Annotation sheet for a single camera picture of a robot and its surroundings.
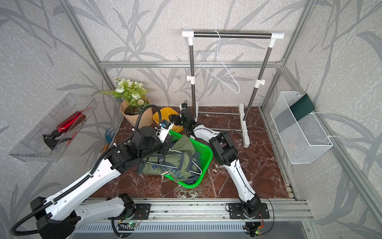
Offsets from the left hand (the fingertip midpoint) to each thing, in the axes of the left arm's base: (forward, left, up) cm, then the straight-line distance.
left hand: (172, 137), depth 71 cm
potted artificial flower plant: (+31, +28, -4) cm, 42 cm away
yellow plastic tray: (+35, +20, -25) cm, 47 cm away
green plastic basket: (+3, -16, -23) cm, 29 cm away
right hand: (+29, +4, -16) cm, 33 cm away
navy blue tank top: (-13, -10, -22) cm, 27 cm away
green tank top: (-8, -3, -11) cm, 14 cm away
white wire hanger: (-4, -1, -6) cm, 7 cm away
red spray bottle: (-6, +49, +6) cm, 50 cm away
